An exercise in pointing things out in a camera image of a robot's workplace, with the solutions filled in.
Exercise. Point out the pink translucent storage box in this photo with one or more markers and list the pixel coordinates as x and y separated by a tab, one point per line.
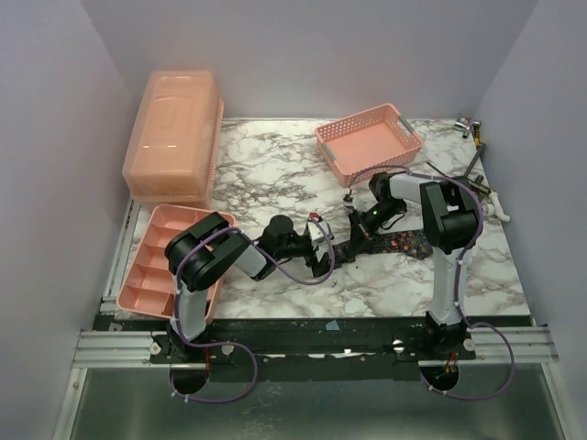
172	152

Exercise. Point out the dark floral necktie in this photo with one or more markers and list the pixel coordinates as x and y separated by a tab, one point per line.
412	243

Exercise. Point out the aluminium rail frame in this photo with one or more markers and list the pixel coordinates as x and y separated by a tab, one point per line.
512	342

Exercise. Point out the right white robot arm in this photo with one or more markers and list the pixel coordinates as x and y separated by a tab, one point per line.
452	222

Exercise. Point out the pink perforated basket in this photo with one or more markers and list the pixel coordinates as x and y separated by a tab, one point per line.
359	145

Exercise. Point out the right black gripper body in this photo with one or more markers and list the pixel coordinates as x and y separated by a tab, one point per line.
358	227

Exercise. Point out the pink divided organizer tray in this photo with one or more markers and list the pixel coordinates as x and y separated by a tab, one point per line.
148	288

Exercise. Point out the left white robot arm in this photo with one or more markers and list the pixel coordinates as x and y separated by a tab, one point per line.
202	254

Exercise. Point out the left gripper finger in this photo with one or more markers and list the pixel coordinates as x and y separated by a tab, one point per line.
334	256
322	268

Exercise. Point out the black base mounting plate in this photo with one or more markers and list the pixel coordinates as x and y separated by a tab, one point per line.
286	349

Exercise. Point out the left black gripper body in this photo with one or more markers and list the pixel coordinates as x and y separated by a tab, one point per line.
297	247

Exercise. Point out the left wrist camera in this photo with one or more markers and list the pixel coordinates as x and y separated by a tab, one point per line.
318	230

